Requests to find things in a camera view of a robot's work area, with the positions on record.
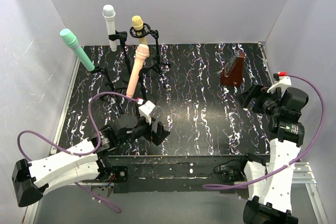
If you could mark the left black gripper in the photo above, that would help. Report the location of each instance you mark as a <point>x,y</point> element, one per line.
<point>153,131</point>

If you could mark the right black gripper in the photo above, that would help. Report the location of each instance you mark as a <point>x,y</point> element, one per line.
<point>257,99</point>

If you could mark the black tripod shock mount stand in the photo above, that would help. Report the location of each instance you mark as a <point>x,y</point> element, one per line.
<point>159,65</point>

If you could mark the pink microphone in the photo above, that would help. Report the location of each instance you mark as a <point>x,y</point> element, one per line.
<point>141,54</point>

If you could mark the black tripod clip stand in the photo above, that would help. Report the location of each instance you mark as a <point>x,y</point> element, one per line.
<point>109,83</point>

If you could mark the black round base holder stand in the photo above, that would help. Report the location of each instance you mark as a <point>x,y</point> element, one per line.
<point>122,37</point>

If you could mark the large yellow microphone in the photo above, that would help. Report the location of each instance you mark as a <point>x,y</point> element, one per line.
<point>138,29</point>

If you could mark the white microphone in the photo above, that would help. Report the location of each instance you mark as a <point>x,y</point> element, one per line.
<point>108,13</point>

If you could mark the green microphone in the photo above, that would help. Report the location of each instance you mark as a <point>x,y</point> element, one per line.
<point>72,42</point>

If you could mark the black round base clip stand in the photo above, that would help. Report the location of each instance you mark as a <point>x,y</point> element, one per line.
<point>142,74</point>

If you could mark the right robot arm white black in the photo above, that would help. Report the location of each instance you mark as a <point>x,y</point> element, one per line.
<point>270,183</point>

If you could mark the brown box in holder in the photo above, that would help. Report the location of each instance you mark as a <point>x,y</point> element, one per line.
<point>232,74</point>

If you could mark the black front mounting base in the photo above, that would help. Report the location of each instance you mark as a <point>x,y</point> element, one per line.
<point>135,174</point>

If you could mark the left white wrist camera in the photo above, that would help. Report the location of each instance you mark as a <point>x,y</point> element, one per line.
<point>146,109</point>

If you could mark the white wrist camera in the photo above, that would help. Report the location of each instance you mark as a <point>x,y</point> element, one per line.
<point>281,80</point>
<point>146,109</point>

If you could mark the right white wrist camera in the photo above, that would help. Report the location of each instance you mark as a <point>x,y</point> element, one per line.
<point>281,80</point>

